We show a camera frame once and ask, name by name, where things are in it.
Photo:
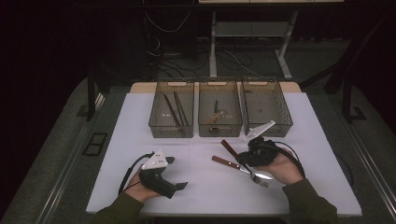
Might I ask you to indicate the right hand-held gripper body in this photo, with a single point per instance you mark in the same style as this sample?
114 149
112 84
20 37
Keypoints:
260 154

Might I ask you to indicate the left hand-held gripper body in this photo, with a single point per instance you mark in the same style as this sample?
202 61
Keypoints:
154 183

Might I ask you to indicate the translucent grey plastic bin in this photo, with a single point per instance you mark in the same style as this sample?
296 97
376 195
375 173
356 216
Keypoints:
230 93
267 102
162 124

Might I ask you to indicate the person's left hand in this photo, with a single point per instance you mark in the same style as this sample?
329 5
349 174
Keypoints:
138 191

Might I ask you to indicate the person's right hand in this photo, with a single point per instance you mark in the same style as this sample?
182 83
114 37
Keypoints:
283 171

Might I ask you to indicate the wooden table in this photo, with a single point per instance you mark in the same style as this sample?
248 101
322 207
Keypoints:
140 87

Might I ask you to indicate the black metal stand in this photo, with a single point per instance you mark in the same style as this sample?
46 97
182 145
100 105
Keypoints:
91 99
346 99

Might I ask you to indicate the white metal desk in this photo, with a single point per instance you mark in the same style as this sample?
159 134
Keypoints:
212 46

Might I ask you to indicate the black floor socket frame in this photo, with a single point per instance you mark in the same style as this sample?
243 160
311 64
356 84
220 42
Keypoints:
95 144

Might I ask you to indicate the metal floor rail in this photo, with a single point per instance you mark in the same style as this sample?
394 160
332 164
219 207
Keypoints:
373 169
62 183

